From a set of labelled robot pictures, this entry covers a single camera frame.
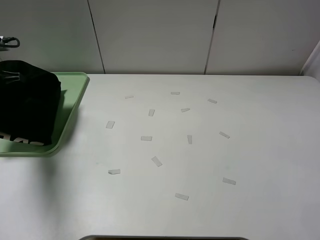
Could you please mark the white tape marker near right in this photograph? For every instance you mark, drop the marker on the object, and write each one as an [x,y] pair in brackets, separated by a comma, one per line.
[228,181]

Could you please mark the light green plastic tray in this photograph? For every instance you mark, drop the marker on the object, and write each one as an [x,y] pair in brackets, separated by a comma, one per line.
[73,87]

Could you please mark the white tape marker near left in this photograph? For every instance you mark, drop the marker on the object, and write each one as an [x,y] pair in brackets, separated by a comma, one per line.
[114,171]

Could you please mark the white tape marker near centre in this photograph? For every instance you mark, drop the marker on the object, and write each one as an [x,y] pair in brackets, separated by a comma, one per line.
[182,196]

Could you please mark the black short sleeve t-shirt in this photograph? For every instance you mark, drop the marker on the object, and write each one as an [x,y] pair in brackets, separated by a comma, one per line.
[29,101]

